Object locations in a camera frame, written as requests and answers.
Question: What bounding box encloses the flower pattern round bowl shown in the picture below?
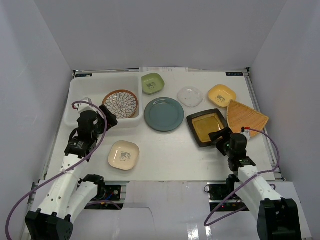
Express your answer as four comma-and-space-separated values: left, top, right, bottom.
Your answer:
102, 89, 139, 119

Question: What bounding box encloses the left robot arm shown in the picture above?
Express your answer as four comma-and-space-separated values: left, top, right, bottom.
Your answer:
25, 101, 118, 240

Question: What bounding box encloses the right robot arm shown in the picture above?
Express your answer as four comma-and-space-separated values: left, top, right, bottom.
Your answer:
204, 127, 302, 240

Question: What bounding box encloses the white plastic bin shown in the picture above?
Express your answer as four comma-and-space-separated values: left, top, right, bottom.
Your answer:
63, 73, 143, 129

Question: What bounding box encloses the black square amber plate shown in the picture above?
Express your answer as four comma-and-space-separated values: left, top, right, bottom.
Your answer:
186, 108, 228, 148

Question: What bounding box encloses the cream square panda dish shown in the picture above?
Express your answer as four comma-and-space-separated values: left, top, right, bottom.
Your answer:
107, 140, 140, 171

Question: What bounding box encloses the yellow square panda dish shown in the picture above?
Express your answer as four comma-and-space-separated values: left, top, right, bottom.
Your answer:
207, 84, 237, 108

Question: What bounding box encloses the clear glass plate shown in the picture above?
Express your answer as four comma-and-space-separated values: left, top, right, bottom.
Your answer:
177, 86, 204, 108

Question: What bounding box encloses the teal round plate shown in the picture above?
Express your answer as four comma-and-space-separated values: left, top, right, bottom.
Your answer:
144, 97, 185, 133

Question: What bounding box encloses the green square panda dish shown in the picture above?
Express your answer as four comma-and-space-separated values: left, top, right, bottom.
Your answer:
141, 73, 165, 95

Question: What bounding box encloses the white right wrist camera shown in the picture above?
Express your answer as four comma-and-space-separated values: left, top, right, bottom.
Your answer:
240, 127, 251, 141

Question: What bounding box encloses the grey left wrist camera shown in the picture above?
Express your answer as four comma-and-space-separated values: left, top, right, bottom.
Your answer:
72, 97, 93, 115

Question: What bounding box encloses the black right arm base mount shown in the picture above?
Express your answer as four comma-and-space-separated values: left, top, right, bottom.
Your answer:
203, 174, 249, 212

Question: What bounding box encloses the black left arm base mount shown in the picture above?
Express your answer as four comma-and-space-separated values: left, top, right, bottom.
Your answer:
85, 185, 124, 210

